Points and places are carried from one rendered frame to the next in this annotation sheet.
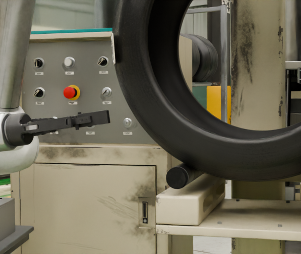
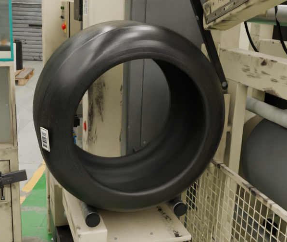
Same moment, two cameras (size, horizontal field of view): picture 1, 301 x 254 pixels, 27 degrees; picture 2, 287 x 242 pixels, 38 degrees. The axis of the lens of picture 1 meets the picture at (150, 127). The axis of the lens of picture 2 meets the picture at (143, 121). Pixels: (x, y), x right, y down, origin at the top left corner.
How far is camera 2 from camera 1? 0.69 m
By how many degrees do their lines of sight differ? 36
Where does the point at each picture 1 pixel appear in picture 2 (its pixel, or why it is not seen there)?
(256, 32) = (106, 88)
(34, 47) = not seen: outside the picture
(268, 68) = (114, 112)
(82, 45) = not seen: outside the picture
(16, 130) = not seen: outside the picture
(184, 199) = (98, 233)
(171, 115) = (92, 183)
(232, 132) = (99, 162)
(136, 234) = not seen: outside the picture
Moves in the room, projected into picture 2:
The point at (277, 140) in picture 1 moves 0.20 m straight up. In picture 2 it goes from (159, 191) to (163, 128)
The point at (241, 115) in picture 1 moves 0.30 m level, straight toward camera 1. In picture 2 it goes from (95, 142) to (126, 173)
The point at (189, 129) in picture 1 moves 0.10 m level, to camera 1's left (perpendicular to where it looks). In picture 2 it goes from (105, 191) to (72, 199)
